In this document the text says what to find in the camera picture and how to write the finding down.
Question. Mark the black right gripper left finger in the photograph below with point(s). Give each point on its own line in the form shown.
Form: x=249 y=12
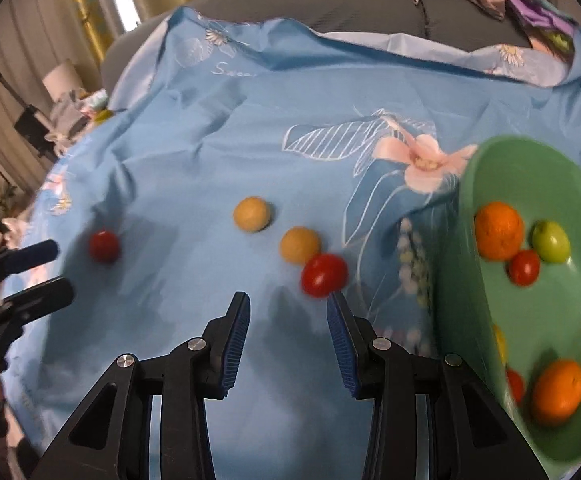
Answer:
x=107 y=435

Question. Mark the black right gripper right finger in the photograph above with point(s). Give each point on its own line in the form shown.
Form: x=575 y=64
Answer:
x=432 y=418

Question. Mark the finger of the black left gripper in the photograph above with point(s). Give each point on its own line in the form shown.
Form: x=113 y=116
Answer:
x=15 y=261
x=31 y=304

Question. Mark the bright orange fruit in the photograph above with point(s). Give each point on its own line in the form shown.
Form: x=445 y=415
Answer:
x=556 y=394

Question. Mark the dark orange fruit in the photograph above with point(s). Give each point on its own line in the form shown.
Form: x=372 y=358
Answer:
x=499 y=231

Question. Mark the yellow small fruit in bowl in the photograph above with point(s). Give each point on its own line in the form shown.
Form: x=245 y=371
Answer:
x=501 y=344

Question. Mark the loose red tomato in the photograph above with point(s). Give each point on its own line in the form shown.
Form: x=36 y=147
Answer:
x=104 y=246

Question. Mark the small red cherry tomato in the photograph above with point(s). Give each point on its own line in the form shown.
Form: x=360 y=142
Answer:
x=324 y=274

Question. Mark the green plastic bowl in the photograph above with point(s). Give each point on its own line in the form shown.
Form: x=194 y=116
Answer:
x=541 y=322

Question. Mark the clutter pile beside sofa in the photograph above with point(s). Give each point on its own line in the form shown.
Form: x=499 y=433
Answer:
x=75 y=114

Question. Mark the white table lamp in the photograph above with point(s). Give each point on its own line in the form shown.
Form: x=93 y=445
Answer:
x=62 y=79

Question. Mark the green jujube fruit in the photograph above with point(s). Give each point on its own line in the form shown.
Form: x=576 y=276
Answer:
x=550 y=241

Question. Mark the tan round fruit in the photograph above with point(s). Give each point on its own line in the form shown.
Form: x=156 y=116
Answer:
x=299 y=245
x=252 y=214

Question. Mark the blue floral cloth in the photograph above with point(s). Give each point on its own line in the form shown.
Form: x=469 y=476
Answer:
x=334 y=136

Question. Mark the purple garment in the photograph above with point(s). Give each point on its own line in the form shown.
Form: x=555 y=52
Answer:
x=546 y=24

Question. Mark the grey sofa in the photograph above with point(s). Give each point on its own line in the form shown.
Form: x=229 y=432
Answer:
x=451 y=43

